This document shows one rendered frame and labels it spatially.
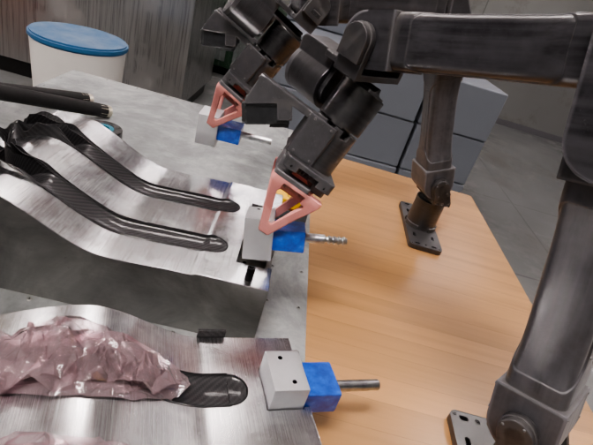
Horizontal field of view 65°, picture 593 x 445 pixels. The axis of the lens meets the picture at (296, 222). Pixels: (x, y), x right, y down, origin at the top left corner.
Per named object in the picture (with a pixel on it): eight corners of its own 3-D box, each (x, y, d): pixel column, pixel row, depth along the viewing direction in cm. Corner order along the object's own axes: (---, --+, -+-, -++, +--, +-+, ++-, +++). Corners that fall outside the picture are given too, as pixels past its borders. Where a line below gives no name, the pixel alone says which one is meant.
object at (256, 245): (341, 253, 63) (348, 215, 61) (346, 268, 58) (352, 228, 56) (245, 244, 62) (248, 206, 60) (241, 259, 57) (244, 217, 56)
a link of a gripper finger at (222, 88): (191, 115, 76) (226, 72, 73) (200, 103, 83) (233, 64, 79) (222, 142, 78) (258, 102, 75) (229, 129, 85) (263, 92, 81)
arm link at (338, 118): (299, 106, 54) (334, 56, 53) (323, 121, 59) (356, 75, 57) (337, 137, 51) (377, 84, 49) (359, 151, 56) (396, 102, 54)
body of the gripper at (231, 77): (221, 79, 73) (251, 43, 70) (232, 67, 82) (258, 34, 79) (252, 108, 75) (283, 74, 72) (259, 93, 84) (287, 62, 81)
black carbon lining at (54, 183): (239, 213, 72) (252, 158, 67) (221, 273, 58) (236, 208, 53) (11, 154, 69) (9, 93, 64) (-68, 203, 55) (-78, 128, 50)
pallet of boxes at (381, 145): (410, 189, 347) (483, 23, 290) (436, 245, 277) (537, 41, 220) (254, 147, 334) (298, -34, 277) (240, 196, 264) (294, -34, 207)
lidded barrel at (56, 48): (131, 137, 293) (141, 41, 265) (100, 166, 251) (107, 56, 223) (55, 116, 289) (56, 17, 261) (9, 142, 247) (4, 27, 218)
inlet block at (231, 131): (269, 150, 87) (275, 123, 84) (266, 160, 82) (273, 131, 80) (200, 133, 85) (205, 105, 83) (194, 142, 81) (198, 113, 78)
